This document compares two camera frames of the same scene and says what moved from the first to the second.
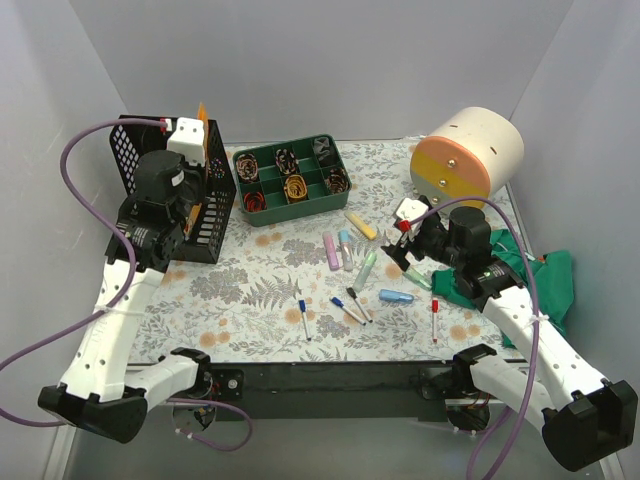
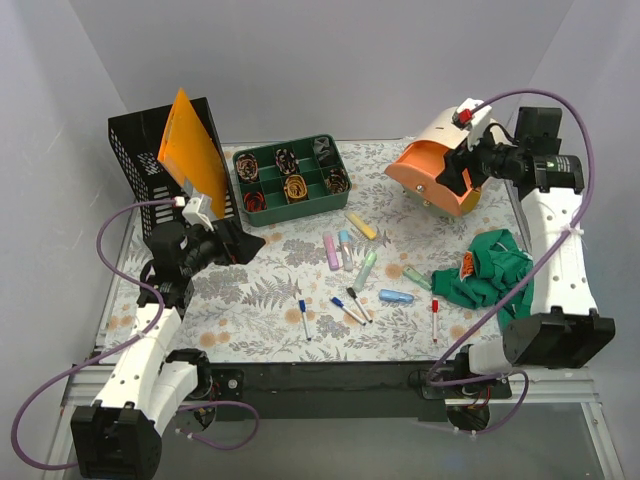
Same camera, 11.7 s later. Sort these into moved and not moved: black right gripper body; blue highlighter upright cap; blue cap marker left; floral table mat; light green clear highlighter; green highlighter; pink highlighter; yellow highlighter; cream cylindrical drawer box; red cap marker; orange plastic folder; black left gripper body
Moved: black right gripper body; black left gripper body; cream cylindrical drawer box; orange plastic folder
Not moved: green highlighter; yellow highlighter; blue cap marker left; red cap marker; blue highlighter upright cap; light green clear highlighter; pink highlighter; floral table mat
